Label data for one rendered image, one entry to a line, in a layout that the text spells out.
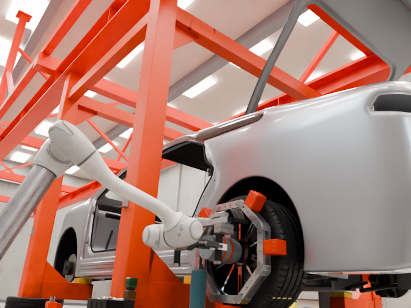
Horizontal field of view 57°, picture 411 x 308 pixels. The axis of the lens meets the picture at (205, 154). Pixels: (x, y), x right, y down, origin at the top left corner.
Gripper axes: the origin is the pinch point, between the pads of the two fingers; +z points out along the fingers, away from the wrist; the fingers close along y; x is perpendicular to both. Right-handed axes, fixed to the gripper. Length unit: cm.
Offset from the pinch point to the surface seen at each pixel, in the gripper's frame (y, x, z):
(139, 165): -60, 52, -16
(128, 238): -61, 7, -16
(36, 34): -684, 534, 9
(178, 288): -60, -18, 21
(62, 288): -253, -21, 20
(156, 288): -60, -19, 6
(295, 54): -343, 567, 534
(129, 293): -10.2, -23.5, -39.8
